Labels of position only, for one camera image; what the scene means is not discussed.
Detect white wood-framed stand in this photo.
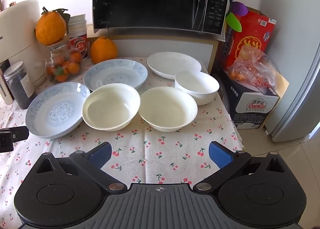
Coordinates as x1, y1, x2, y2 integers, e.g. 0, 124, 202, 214
86, 31, 218, 74

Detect purple and green toy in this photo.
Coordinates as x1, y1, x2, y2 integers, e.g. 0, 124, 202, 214
224, 1, 250, 33

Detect small white bowl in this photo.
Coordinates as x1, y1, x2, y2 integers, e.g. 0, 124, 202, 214
174, 71, 220, 106

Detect cherry printed tablecloth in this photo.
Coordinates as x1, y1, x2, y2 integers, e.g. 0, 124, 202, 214
0, 57, 245, 222

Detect blue patterned plate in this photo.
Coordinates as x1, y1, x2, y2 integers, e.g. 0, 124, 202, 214
83, 59, 148, 94
25, 82, 91, 139

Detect red printed carton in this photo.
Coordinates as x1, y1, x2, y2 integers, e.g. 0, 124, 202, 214
221, 6, 277, 72

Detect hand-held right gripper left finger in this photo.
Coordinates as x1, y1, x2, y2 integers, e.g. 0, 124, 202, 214
32, 142, 128, 192

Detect plastic jar with dark contents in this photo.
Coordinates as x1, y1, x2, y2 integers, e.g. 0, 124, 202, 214
3, 61, 35, 110

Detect white air fryer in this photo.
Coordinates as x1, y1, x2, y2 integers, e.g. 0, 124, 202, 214
0, 0, 48, 106

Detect black and white cardboard box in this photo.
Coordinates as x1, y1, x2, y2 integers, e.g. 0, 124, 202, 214
220, 69, 290, 130

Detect cream bowl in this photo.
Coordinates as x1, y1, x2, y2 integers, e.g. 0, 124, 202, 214
138, 86, 198, 132
82, 83, 141, 132

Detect plastic bag of small oranges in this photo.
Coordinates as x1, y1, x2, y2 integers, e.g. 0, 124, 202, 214
226, 45, 277, 93

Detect silver refrigerator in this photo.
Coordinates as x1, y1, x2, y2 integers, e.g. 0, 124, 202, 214
260, 0, 320, 143

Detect large orange with leaves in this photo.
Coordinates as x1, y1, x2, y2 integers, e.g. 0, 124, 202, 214
35, 7, 71, 45

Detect white embossed plate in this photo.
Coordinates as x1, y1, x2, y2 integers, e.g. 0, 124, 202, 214
146, 52, 202, 80

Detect glass jar of small oranges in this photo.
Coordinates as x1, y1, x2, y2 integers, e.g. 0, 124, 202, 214
34, 36, 83, 85

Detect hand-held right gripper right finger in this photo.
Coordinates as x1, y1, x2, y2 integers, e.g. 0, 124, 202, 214
192, 141, 288, 192

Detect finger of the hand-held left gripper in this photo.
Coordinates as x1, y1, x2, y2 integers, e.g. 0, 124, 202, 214
0, 126, 29, 142

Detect stack of paper cups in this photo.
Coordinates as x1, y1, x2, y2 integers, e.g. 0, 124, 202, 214
68, 14, 88, 59

